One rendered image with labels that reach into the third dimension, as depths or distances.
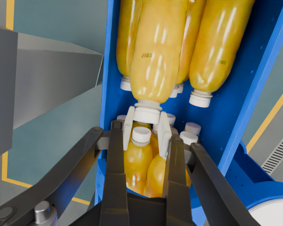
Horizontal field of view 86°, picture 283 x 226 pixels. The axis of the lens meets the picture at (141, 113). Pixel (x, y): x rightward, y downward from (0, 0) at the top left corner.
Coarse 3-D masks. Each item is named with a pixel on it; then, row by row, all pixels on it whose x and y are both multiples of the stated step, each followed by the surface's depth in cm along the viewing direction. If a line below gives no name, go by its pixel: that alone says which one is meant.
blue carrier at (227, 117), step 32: (256, 0) 29; (256, 32) 29; (256, 64) 27; (128, 96) 42; (224, 96) 35; (256, 96) 21; (224, 128) 34; (224, 160) 23; (96, 192) 36; (192, 192) 45
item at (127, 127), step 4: (132, 108) 21; (128, 112) 19; (132, 112) 20; (128, 116) 18; (132, 116) 19; (128, 120) 17; (132, 120) 19; (124, 124) 16; (128, 124) 16; (132, 124) 23; (124, 128) 16; (128, 128) 16; (124, 132) 16; (128, 132) 16; (124, 136) 16; (128, 136) 16; (124, 140) 16; (128, 140) 17; (124, 144) 16; (124, 148) 16
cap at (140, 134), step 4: (136, 128) 32; (140, 128) 33; (144, 128) 33; (136, 132) 30; (140, 132) 31; (144, 132) 31; (148, 132) 31; (136, 136) 31; (140, 136) 30; (144, 136) 30; (148, 136) 31; (136, 140) 31; (140, 140) 31; (144, 140) 31; (148, 140) 32
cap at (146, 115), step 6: (138, 108) 21; (144, 108) 20; (138, 114) 21; (144, 114) 20; (150, 114) 20; (156, 114) 21; (138, 120) 21; (144, 120) 20; (150, 120) 20; (156, 120) 21
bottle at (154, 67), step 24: (144, 0) 22; (168, 0) 20; (144, 24) 21; (168, 24) 20; (144, 48) 20; (168, 48) 20; (144, 72) 19; (168, 72) 20; (144, 96) 20; (168, 96) 21
